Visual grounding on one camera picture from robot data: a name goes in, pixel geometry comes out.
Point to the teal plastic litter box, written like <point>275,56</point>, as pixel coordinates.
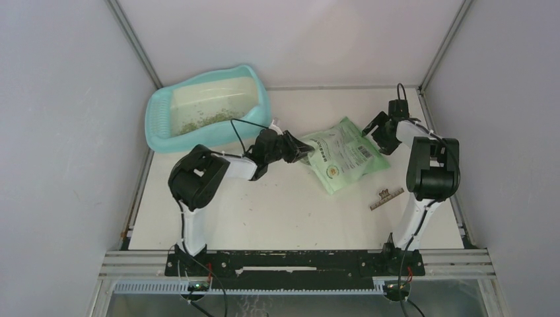
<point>238,89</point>

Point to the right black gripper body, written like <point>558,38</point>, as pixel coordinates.
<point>384,125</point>

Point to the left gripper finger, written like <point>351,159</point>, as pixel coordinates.
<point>295,156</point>
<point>296,146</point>

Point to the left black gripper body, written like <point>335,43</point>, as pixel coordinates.
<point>284,150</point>

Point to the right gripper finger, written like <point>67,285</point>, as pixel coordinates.
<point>387,143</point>
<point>379,121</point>

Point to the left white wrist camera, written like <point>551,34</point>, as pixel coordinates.
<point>274,125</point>

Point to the green cat litter bag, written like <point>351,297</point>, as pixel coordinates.
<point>342,156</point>

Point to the green litter pellets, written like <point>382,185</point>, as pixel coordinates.
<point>201,119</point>

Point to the torn brown bag strip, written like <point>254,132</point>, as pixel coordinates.
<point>385,196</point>

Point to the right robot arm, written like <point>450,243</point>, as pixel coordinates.
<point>432,176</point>

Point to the black mounting base bar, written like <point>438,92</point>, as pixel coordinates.
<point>311,270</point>

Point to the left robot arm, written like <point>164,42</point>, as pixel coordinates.
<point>195,179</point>

